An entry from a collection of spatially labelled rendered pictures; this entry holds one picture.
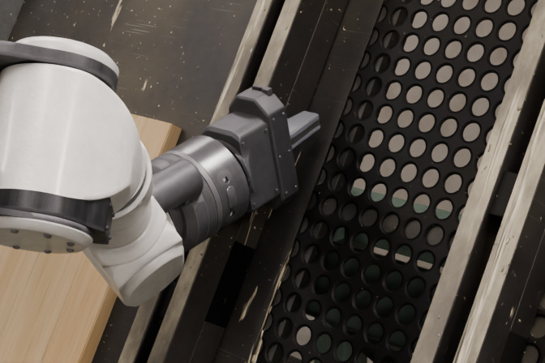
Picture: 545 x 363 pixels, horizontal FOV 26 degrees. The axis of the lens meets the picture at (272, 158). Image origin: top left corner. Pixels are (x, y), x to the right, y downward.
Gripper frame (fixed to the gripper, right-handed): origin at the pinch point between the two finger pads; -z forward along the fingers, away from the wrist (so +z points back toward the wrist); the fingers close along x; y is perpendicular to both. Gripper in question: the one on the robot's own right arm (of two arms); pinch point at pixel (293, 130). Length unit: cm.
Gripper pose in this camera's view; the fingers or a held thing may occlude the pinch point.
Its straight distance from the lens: 117.3
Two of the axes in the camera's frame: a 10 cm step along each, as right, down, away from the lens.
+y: -7.2, -1.9, 6.7
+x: -1.6, -8.9, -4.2
